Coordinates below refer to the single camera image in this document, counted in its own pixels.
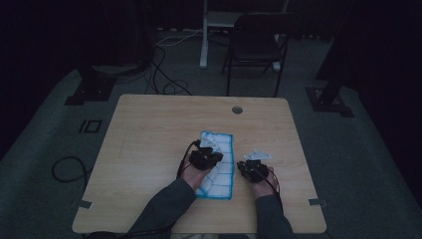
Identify person's left hand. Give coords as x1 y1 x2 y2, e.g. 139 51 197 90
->
181 158 217 192

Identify right hand-held gripper cable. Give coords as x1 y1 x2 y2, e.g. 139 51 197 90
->
253 166 284 213

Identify white cloth with blue stitching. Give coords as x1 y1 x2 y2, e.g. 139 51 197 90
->
195 129 235 201

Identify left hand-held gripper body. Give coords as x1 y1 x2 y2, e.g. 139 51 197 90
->
188 138 224 171

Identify tangled black floor cables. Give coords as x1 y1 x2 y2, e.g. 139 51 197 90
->
144 43 193 97

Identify dark stand base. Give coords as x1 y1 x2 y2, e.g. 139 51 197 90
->
64 64 117 107
305 86 355 119

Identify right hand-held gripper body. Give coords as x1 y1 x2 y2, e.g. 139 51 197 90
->
236 148 273 184

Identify grey tape piece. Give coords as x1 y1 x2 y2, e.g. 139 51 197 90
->
308 197 328 208
79 199 96 211

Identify black looped floor cable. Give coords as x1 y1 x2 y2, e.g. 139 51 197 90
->
51 155 90 187

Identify left hand-held gripper cable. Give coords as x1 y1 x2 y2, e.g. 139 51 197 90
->
176 139 202 179

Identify person's right hand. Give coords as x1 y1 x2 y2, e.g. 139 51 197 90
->
251 165 280 199

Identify hand-held gripper cable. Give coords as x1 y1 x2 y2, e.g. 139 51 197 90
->
253 166 284 213
176 139 202 179

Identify white desk leg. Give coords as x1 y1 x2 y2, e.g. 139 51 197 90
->
198 0 214 70

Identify black folding chair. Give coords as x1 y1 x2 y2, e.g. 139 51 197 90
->
221 12 291 98

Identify white floor cable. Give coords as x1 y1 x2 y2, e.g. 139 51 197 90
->
154 27 204 48

